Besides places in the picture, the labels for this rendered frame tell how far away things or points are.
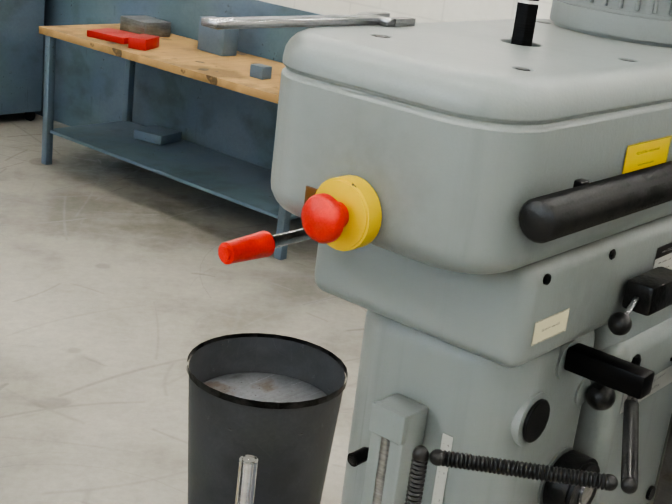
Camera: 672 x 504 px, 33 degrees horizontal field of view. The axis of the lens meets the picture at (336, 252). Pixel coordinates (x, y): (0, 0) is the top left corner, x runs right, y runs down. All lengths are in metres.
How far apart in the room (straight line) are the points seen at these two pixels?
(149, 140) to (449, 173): 6.51
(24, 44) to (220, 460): 5.63
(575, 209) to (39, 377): 3.87
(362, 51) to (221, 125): 6.49
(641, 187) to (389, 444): 0.34
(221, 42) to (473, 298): 5.95
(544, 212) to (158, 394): 3.73
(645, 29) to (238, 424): 2.19
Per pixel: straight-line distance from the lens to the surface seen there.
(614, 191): 0.94
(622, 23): 1.20
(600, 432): 1.23
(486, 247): 0.88
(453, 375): 1.07
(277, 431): 3.18
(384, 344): 1.11
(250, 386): 3.48
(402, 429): 1.07
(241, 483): 1.49
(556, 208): 0.86
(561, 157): 0.92
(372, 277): 1.05
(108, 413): 4.37
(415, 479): 0.94
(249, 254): 0.98
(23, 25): 8.47
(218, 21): 0.93
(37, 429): 4.25
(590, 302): 1.07
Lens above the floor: 2.02
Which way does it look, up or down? 19 degrees down
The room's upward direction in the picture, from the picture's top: 7 degrees clockwise
